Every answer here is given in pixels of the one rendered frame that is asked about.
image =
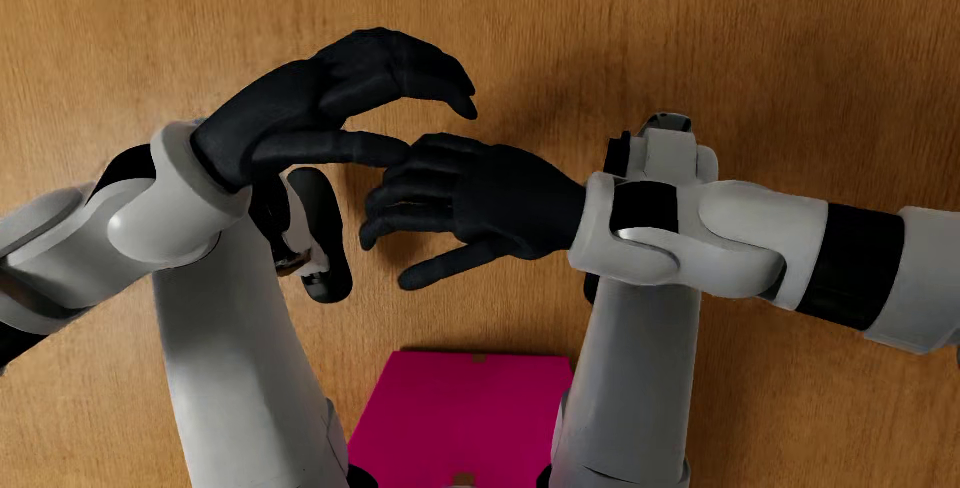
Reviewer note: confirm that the pink box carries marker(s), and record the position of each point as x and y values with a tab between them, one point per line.
461	417

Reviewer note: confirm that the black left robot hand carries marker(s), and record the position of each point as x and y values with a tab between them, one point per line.
300	110

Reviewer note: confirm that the white robot leg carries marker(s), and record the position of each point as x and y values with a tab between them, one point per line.
255	338
637	323

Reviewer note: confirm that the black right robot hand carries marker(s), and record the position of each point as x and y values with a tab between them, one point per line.
487	199

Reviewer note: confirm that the white left robot leg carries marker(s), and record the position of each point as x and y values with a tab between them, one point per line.
255	338

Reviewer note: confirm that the white right robot leg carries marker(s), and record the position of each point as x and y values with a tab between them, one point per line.
637	323

